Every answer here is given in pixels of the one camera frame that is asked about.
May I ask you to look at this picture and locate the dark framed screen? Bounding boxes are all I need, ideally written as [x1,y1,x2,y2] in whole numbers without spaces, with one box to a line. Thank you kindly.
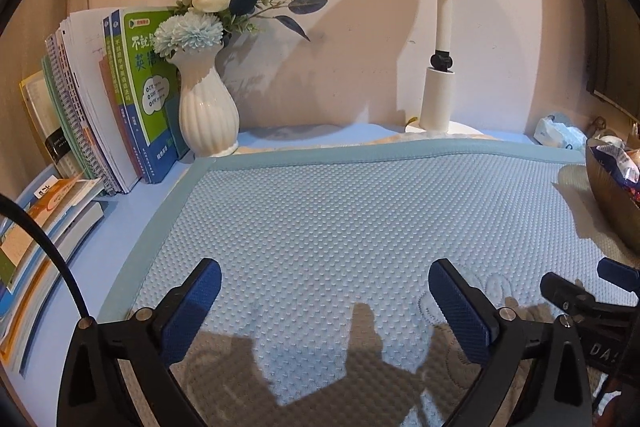
[570,0,640,118]

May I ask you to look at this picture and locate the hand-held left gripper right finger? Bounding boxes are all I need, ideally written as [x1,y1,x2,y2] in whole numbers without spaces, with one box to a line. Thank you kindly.
[427,258,593,427]

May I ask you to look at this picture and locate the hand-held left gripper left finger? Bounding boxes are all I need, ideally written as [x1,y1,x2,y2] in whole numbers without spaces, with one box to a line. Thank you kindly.
[57,257,223,427]

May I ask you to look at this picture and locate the blue book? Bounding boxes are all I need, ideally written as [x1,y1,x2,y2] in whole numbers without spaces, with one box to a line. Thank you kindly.
[101,14,146,185]

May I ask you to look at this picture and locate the white spiral notebook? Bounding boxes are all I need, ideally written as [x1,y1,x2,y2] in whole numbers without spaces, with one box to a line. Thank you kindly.
[57,9,138,192]

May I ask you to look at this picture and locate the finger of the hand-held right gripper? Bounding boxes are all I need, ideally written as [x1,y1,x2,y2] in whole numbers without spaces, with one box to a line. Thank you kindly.
[596,257,640,295]
[540,272,608,325]

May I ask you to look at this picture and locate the light blue textured mat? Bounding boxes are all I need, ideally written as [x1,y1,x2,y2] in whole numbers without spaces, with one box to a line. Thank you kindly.
[97,138,640,427]

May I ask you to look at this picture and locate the white desk lamp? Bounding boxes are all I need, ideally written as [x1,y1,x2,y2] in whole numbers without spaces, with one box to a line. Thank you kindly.
[405,0,481,135]

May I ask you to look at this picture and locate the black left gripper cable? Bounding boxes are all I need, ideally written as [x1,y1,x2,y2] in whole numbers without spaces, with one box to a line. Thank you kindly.
[0,194,96,323]

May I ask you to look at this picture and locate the green spiral notebook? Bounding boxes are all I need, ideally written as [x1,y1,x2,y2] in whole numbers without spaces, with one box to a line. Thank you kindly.
[42,34,113,198]

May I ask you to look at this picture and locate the green book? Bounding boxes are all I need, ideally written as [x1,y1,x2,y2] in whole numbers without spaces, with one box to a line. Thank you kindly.
[112,7,193,185]

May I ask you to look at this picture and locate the white ribbed vase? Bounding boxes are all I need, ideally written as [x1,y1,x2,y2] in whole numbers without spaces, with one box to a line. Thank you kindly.
[165,41,241,158]

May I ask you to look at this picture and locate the pile of flat books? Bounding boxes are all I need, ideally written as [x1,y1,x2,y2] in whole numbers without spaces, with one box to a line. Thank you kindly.
[0,177,108,375]

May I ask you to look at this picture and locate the white plastic bag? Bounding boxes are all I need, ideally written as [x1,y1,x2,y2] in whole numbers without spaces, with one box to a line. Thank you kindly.
[532,114,588,152]

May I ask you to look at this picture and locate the yellow and black book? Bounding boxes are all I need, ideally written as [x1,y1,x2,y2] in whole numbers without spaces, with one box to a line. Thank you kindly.
[20,72,68,180]

